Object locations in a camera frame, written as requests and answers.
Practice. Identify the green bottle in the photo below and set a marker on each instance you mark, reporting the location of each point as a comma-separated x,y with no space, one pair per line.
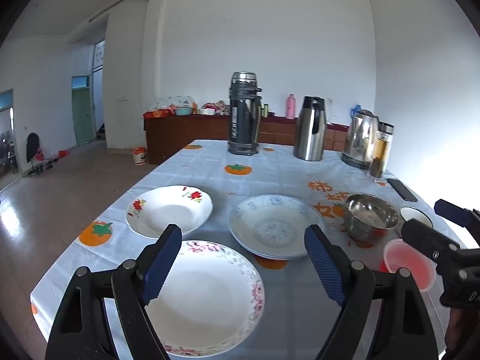
265,110

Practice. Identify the blue patterned plate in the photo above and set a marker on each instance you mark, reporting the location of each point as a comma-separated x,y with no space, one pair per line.
270,217

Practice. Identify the steel electric kettle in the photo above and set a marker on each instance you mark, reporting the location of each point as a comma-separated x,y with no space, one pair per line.
360,138

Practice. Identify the persimmon print tablecloth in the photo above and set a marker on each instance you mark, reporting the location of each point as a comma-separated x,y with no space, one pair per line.
210,180

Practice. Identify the white plastic bucket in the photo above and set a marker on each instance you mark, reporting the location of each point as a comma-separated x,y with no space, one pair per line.
139,156

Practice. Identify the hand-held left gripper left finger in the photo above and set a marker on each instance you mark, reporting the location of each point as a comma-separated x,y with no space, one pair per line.
161,270

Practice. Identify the fluorescent ceiling light tube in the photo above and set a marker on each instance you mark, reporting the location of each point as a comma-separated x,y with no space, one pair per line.
106,10

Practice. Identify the green door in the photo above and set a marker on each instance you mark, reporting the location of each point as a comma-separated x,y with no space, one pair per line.
81,116

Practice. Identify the red item on floor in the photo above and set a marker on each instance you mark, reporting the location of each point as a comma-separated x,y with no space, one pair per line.
63,154

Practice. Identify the colourful cloth pile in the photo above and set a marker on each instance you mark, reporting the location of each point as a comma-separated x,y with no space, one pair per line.
217,107

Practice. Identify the white enamel bowl dark rim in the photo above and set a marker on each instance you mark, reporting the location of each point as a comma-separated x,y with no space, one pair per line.
412,215

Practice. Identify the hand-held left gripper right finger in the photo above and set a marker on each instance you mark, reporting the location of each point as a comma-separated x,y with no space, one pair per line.
326,266

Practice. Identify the black garment on chair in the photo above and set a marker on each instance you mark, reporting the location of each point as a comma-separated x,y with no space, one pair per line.
33,146

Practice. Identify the black thermos flask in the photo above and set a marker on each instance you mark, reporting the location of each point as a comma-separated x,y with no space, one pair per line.
242,120

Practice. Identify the white floral cloth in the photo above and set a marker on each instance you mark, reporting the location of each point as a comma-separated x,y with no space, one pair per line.
172,102

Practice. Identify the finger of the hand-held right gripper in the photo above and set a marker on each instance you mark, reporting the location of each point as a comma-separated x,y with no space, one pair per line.
452,210
427,240

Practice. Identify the steel thermal carafe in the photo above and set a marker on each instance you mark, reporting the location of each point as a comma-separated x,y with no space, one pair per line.
307,138

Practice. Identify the low wooden cabinet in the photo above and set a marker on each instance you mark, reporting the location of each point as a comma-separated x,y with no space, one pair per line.
187,131

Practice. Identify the blue thermos jug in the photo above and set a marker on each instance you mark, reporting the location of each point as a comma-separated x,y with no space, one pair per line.
355,110

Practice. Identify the white plate with red flowers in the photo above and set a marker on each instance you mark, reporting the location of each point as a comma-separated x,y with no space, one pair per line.
165,210

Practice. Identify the stainless steel bowl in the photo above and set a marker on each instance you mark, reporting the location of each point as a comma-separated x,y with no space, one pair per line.
369,228

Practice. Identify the white plate pink floral rim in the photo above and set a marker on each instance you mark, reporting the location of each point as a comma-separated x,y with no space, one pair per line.
213,300

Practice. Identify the teal basin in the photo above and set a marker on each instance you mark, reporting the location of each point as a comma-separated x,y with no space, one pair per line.
183,111

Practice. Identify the black smartphone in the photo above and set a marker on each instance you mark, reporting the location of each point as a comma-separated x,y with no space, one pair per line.
402,189

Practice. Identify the glass tea bottle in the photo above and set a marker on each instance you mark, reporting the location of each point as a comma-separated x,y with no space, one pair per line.
380,153

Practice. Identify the pink thermos bottle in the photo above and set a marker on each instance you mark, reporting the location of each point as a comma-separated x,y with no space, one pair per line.
290,108

